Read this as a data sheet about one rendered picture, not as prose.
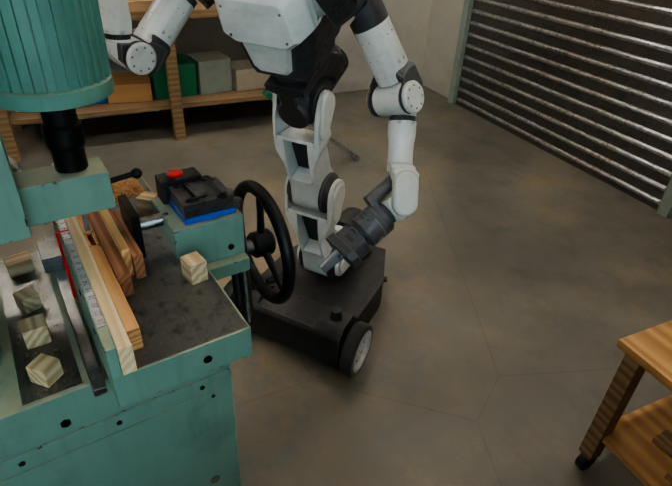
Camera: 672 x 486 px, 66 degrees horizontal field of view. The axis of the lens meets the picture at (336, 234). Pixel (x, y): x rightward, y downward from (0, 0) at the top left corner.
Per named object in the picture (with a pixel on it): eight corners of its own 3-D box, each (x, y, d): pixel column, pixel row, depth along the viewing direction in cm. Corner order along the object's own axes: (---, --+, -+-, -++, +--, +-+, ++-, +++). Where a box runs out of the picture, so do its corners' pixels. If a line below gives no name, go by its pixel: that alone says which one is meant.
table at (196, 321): (304, 334, 89) (304, 308, 86) (120, 410, 75) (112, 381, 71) (183, 188, 131) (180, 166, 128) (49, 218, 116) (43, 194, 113)
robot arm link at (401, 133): (392, 163, 139) (396, 90, 138) (423, 163, 132) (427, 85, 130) (365, 160, 132) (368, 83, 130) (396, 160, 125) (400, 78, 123)
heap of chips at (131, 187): (147, 193, 116) (145, 182, 114) (87, 206, 110) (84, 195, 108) (136, 178, 122) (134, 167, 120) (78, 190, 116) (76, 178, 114)
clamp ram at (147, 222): (179, 248, 98) (173, 207, 93) (138, 260, 94) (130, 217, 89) (163, 226, 104) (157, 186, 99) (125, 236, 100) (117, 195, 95)
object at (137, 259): (147, 276, 91) (142, 253, 88) (137, 279, 90) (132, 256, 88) (122, 231, 103) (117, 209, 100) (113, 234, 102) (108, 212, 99)
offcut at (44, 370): (46, 367, 86) (40, 352, 84) (64, 373, 85) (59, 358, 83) (30, 382, 83) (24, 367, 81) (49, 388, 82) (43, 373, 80)
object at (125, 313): (144, 347, 77) (139, 327, 75) (130, 352, 76) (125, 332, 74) (65, 178, 120) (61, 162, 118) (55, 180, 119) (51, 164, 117)
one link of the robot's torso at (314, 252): (311, 248, 219) (298, 157, 185) (354, 262, 212) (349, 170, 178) (293, 274, 210) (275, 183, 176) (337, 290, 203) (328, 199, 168)
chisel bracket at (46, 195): (118, 215, 92) (109, 171, 87) (29, 236, 85) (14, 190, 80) (108, 197, 97) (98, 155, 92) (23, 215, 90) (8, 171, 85)
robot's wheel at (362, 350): (332, 373, 180) (348, 372, 198) (345, 379, 178) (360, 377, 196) (351, 318, 182) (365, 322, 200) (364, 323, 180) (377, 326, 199)
